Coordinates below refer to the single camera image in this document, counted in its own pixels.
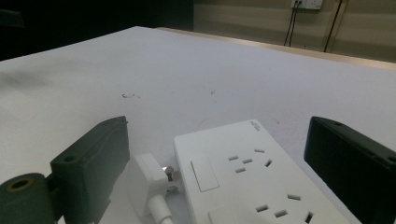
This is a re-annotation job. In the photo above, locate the black cable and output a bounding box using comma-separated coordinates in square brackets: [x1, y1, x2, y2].
[323, 0, 344, 53]
[289, 0, 303, 48]
[283, 0, 299, 47]

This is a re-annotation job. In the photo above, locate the white power strip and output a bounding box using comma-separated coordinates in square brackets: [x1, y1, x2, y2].
[173, 119, 353, 224]

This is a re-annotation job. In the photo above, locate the white plug with cable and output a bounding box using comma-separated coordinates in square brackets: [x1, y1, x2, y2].
[125, 152, 182, 224]

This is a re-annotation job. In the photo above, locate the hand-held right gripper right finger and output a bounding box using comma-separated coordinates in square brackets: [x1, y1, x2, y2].
[304, 116, 396, 224]

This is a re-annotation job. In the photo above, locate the white wall socket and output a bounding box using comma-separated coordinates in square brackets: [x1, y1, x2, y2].
[290, 0, 324, 10]

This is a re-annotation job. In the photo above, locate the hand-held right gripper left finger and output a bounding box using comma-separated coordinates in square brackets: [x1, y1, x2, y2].
[49, 116, 131, 224]

